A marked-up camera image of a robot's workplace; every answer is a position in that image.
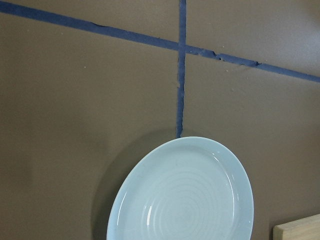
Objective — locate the bamboo cutting board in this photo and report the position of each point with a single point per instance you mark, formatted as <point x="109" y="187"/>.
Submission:
<point x="307" y="228"/>

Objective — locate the light blue plate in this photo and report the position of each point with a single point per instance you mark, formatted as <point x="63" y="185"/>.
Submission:
<point x="190" y="188"/>

